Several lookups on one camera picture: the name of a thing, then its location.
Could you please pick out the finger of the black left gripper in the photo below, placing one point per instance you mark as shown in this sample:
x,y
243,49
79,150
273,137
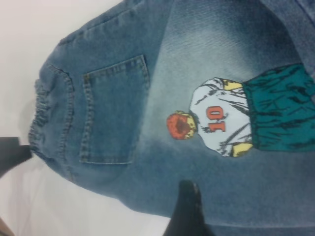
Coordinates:
x,y
12,152

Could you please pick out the blue denim jeans with print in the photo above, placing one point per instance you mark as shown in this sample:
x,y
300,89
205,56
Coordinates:
x,y
123,110

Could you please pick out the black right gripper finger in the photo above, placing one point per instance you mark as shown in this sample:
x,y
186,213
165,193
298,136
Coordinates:
x,y
188,214

